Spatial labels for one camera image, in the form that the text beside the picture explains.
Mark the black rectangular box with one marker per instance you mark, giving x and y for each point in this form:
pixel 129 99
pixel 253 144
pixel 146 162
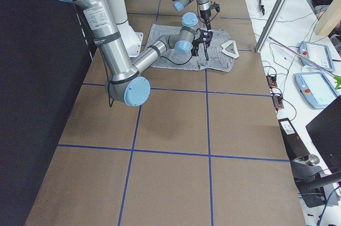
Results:
pixel 293 143

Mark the upper teach pendant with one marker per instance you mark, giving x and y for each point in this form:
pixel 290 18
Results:
pixel 317 53

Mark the striped polo shirt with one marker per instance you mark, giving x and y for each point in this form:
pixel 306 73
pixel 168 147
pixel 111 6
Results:
pixel 216 60

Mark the black camera stand base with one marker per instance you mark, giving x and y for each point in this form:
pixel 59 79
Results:
pixel 314 184

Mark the teach pendant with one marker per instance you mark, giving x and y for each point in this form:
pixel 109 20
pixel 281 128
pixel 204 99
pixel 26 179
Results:
pixel 316 89
pixel 317 53

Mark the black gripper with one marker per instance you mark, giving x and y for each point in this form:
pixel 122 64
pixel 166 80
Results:
pixel 205 17
pixel 196 45

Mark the aluminium frame post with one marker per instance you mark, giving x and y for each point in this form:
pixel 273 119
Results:
pixel 278 6

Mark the lower teach pendant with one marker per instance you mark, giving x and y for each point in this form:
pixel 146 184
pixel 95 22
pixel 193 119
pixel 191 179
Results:
pixel 316 89

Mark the orange black usb hub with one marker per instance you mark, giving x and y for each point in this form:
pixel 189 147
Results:
pixel 272 81

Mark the thin metal rod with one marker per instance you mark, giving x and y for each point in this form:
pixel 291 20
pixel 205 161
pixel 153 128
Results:
pixel 335 77

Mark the black monitor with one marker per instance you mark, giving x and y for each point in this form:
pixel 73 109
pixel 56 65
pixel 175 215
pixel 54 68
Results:
pixel 324 131

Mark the wooden beam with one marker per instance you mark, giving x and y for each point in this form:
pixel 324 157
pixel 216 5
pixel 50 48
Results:
pixel 329 19

